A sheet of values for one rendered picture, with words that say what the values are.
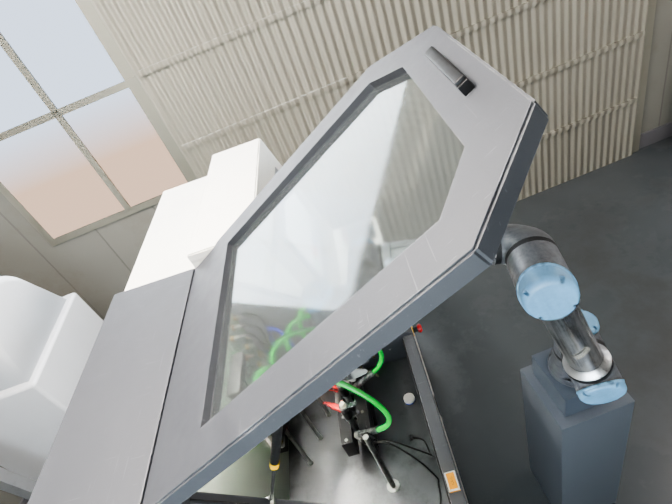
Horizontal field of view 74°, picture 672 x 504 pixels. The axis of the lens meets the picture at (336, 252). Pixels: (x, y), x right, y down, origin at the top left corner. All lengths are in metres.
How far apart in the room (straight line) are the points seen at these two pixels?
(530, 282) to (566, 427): 0.72
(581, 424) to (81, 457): 1.37
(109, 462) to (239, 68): 2.12
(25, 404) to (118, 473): 1.69
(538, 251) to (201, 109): 2.15
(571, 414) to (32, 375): 2.34
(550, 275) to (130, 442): 0.95
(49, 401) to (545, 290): 2.34
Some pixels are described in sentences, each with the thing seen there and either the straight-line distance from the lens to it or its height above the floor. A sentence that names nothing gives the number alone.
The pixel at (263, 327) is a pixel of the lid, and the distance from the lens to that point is 0.89.
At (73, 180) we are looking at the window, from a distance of 3.11.
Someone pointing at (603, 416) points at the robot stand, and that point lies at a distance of 1.68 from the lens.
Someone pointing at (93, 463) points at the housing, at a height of 1.50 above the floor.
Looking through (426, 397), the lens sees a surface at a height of 0.95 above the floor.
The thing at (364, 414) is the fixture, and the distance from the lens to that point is 1.51.
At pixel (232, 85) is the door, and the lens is 2.74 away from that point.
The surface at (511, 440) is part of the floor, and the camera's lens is 2.49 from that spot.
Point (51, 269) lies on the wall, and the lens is 3.53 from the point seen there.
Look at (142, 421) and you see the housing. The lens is 1.14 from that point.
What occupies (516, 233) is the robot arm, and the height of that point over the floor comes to 1.52.
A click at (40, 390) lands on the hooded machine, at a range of 2.66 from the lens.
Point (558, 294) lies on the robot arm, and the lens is 1.03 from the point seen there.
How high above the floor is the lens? 2.25
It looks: 38 degrees down
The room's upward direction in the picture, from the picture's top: 23 degrees counter-clockwise
